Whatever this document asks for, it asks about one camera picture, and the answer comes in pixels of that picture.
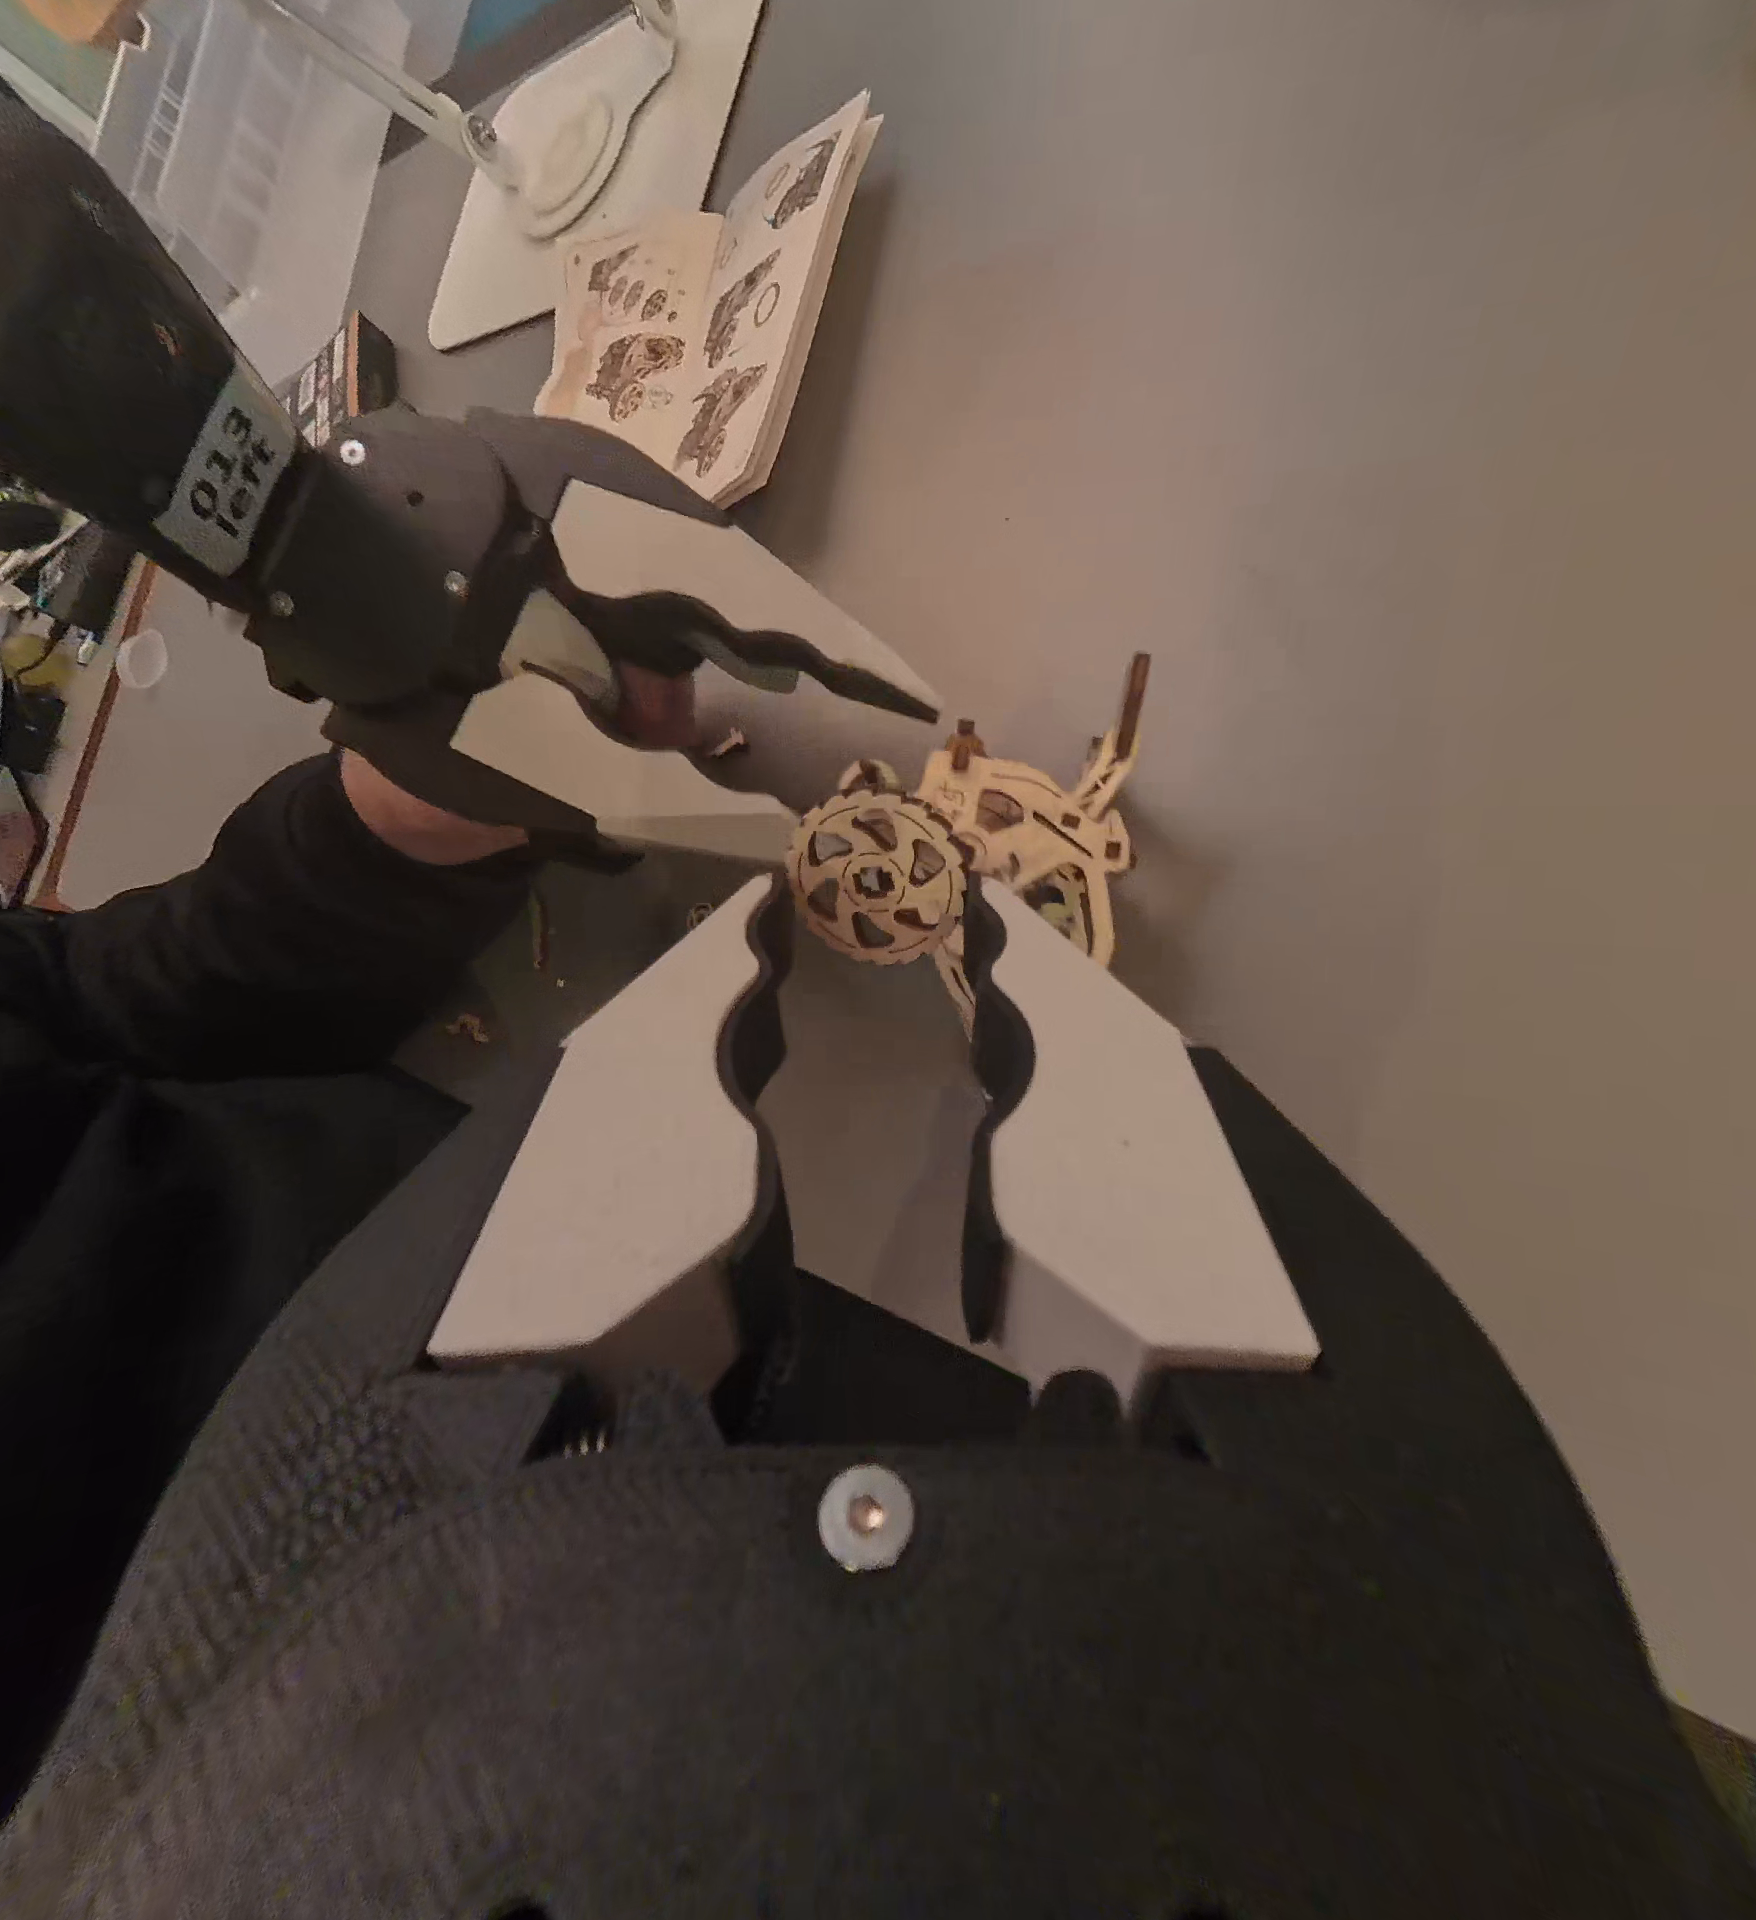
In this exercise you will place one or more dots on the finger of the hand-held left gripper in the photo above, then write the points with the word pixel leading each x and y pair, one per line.
pixel 729 584
pixel 622 795

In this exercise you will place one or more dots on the black cardboard box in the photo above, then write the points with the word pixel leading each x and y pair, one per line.
pixel 353 374

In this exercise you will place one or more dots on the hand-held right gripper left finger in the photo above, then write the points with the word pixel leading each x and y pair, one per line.
pixel 608 1200

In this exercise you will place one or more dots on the clear plastic drawer cabinet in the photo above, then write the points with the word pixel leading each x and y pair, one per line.
pixel 219 134

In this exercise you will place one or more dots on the thick wooden wheel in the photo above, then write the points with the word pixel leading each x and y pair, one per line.
pixel 801 879

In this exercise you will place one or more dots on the clear plastic cup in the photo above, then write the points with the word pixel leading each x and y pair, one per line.
pixel 143 661

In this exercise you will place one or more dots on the wooden buggy model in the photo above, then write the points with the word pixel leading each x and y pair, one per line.
pixel 1028 819

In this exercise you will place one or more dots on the person's left hand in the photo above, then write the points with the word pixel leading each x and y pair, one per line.
pixel 420 822

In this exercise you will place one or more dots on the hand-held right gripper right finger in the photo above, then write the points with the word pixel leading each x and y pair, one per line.
pixel 1133 1200

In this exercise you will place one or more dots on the instruction booklet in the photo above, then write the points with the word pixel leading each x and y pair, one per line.
pixel 639 284

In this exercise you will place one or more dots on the white book stand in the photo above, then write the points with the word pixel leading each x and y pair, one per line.
pixel 699 91

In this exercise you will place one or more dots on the person's black clothing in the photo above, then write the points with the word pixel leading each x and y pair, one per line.
pixel 69 1274

